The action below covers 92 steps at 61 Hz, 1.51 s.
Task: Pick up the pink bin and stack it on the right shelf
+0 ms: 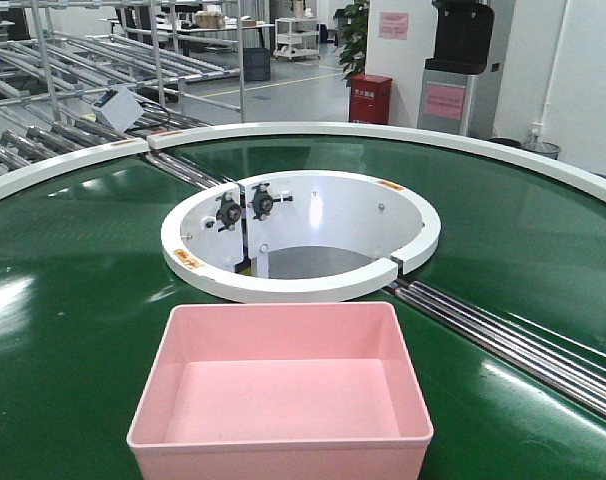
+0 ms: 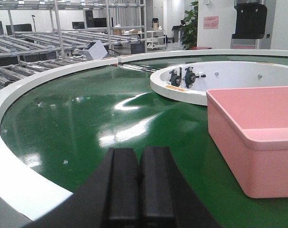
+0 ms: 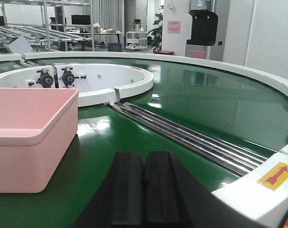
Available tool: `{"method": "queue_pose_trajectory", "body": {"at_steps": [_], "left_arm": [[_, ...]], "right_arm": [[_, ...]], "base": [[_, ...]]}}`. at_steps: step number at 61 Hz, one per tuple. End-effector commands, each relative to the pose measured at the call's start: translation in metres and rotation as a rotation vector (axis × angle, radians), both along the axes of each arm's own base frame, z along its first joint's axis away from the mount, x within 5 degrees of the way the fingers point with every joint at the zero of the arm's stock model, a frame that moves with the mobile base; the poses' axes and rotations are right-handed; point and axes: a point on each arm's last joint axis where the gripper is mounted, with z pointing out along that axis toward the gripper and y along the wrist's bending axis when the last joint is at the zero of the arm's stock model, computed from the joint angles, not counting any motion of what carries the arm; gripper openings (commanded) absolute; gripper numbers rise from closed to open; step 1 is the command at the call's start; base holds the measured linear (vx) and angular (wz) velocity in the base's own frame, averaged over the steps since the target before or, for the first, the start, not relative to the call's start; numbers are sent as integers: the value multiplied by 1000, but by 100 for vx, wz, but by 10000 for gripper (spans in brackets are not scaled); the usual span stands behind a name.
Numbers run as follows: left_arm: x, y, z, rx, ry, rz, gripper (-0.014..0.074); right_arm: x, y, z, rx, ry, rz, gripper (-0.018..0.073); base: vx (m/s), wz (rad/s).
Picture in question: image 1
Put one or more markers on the white outer conveyor rim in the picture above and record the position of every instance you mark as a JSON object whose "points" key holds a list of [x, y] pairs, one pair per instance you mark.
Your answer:
{"points": [[25, 177]]}

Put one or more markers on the white grey control box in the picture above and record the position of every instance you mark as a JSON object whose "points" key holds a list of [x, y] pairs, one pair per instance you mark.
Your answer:
{"points": [[117, 108]]}

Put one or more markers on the green potted plant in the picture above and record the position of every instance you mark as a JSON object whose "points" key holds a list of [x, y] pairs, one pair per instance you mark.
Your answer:
{"points": [[354, 34]]}

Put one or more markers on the wire mesh waste basket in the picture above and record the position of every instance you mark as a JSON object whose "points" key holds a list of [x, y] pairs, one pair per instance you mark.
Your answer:
{"points": [[546, 149]]}

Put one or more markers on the red fire extinguisher box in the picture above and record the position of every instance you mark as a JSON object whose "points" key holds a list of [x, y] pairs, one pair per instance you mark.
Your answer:
{"points": [[369, 99]]}

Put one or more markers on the pink plastic bin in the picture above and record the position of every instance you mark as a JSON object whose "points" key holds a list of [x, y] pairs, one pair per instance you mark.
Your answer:
{"points": [[281, 391]]}

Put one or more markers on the pink wall notice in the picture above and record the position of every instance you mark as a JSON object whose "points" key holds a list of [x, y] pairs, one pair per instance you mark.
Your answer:
{"points": [[393, 25]]}

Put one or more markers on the steel roller conveyor rack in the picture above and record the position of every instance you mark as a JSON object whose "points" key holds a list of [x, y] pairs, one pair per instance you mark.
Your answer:
{"points": [[86, 67]]}

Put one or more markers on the grey black kiosk machine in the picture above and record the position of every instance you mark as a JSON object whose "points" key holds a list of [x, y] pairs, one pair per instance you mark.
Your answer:
{"points": [[462, 44]]}

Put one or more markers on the green conveyor belt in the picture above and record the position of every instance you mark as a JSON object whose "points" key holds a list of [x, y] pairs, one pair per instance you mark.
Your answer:
{"points": [[85, 294]]}

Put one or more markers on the steel transfer rollers right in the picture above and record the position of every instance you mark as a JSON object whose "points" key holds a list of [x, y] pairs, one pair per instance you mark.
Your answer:
{"points": [[550, 362]]}

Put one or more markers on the black plastic crate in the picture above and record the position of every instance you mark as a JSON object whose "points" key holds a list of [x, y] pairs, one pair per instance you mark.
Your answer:
{"points": [[257, 65]]}

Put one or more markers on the white trolley cart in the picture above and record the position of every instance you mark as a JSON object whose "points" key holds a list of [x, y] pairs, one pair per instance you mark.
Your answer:
{"points": [[297, 38]]}

